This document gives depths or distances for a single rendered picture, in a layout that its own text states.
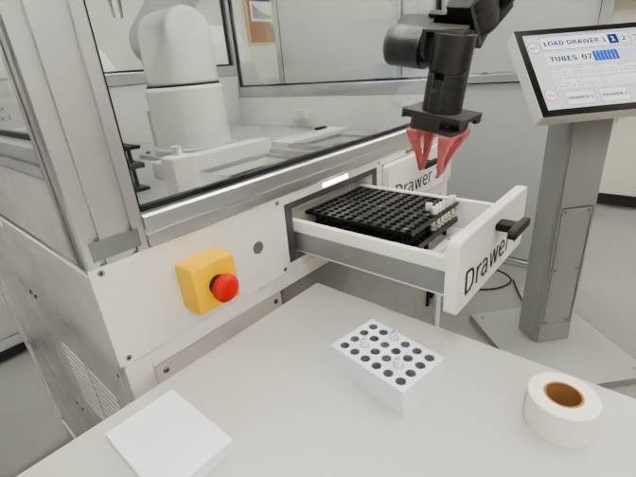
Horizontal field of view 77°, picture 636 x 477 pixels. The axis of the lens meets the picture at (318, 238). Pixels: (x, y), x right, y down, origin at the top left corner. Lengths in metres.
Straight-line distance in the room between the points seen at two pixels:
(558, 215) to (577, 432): 1.20
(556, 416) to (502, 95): 2.01
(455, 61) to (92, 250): 0.52
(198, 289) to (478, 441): 0.38
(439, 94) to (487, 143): 1.82
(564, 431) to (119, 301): 0.53
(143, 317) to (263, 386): 0.19
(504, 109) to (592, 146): 0.83
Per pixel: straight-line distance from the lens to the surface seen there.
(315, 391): 0.55
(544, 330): 1.89
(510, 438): 0.53
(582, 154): 1.63
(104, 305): 0.57
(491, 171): 2.45
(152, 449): 0.53
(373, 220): 0.69
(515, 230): 0.63
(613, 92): 1.54
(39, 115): 0.51
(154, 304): 0.60
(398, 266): 0.61
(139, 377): 0.64
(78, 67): 0.52
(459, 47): 0.62
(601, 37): 1.66
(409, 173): 1.01
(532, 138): 2.36
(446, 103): 0.63
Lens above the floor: 1.15
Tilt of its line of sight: 23 degrees down
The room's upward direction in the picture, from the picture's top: 5 degrees counter-clockwise
